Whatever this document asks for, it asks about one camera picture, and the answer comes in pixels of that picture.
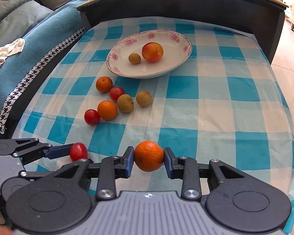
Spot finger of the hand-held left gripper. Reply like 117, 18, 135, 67
11, 138, 74, 165
18, 168, 64, 180

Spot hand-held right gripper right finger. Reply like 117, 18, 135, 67
164, 147, 254, 201

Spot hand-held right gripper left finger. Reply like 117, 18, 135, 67
43, 146, 135, 200

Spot orange mandarin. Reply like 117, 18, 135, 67
96, 76, 113, 93
97, 100, 118, 121
134, 140, 165, 172

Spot red cherry tomato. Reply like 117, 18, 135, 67
84, 109, 101, 126
69, 142, 88, 162
109, 86, 125, 101

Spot brown longan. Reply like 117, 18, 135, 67
117, 94, 134, 113
128, 53, 141, 64
136, 91, 152, 107

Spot white floral plate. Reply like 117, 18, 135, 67
106, 30, 193, 79

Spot red apple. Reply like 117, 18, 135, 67
141, 42, 164, 63

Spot blue white checkered tablecloth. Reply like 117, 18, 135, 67
11, 17, 294, 235

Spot white crumpled cloth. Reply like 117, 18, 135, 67
0, 38, 25, 77

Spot grey leather sofa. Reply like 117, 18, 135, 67
0, 0, 96, 47

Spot dark wooden coffee table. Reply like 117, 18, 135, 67
76, 0, 289, 65

